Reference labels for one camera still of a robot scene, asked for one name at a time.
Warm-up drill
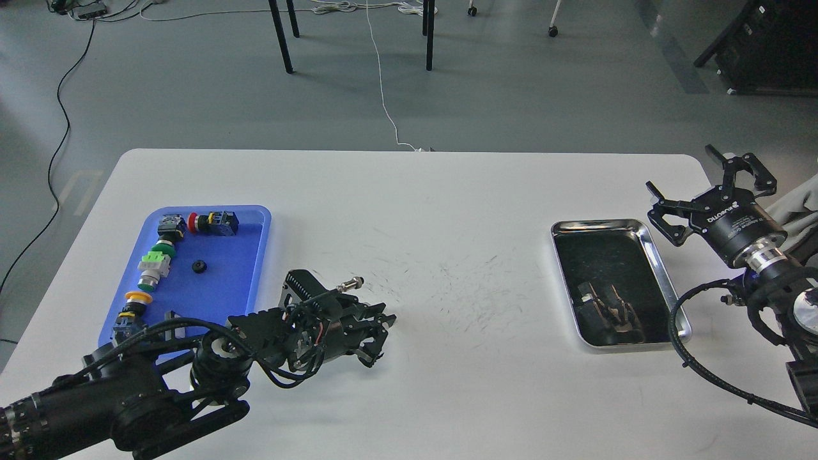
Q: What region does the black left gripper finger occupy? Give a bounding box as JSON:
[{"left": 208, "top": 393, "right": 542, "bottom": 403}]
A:
[
  {"left": 350, "top": 326, "right": 387, "bottom": 369},
  {"left": 348, "top": 302, "right": 397, "bottom": 330}
]

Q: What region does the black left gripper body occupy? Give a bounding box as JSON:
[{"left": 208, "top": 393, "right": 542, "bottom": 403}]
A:
[{"left": 290, "top": 297, "right": 366, "bottom": 372}]

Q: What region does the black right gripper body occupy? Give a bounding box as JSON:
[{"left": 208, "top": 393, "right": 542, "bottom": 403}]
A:
[{"left": 690, "top": 192, "right": 788, "bottom": 269}]

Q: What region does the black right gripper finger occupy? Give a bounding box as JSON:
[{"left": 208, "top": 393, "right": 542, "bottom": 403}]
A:
[
  {"left": 645, "top": 181, "right": 718, "bottom": 247},
  {"left": 704, "top": 144, "right": 777, "bottom": 206}
]

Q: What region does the small black gear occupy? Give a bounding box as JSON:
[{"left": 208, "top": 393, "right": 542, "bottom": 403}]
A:
[{"left": 190, "top": 259, "right": 208, "bottom": 274}]

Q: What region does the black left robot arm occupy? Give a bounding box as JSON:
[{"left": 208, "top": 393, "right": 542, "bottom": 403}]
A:
[{"left": 2, "top": 269, "right": 396, "bottom": 459}]

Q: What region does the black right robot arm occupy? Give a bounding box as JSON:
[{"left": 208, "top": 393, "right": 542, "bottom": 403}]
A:
[{"left": 646, "top": 144, "right": 816, "bottom": 427}]

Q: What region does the grey cloth at edge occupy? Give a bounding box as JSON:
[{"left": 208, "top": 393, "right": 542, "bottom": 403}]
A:
[{"left": 766, "top": 175, "right": 817, "bottom": 265}]

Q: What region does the silver metal tray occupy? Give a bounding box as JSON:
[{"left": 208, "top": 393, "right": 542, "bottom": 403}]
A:
[{"left": 550, "top": 218, "right": 678, "bottom": 353}]

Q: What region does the black cabinet on wheels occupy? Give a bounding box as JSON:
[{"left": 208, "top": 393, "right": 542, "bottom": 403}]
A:
[{"left": 693, "top": 1, "right": 817, "bottom": 97}]

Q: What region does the blue plastic tray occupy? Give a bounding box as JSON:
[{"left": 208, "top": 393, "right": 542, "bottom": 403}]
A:
[{"left": 98, "top": 206, "right": 272, "bottom": 346}]

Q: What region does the red emergency push button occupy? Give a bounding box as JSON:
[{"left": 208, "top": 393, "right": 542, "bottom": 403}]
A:
[{"left": 186, "top": 211, "right": 240, "bottom": 236}]

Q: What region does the green push button black base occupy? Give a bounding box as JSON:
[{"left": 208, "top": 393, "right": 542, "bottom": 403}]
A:
[{"left": 151, "top": 213, "right": 187, "bottom": 258}]

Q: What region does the black table leg left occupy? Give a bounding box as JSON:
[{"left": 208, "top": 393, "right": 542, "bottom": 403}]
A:
[{"left": 268, "top": 0, "right": 300, "bottom": 75}]

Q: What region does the black table leg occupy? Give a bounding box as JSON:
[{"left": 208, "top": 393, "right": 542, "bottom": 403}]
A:
[
  {"left": 422, "top": 0, "right": 436, "bottom": 71},
  {"left": 268, "top": 0, "right": 300, "bottom": 75}
]

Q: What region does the black table leg right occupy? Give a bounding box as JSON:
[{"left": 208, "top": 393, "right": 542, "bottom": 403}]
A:
[{"left": 422, "top": 0, "right": 436, "bottom": 71}]

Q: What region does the green white silver switch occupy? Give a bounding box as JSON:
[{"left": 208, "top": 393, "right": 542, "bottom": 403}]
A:
[{"left": 137, "top": 250, "right": 171, "bottom": 292}]

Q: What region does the yellow push button switch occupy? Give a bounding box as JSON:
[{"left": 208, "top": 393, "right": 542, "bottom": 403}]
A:
[{"left": 111, "top": 291, "right": 153, "bottom": 346}]

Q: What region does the black floor cable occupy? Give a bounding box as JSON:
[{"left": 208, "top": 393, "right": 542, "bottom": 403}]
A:
[{"left": 0, "top": 0, "right": 154, "bottom": 295}]

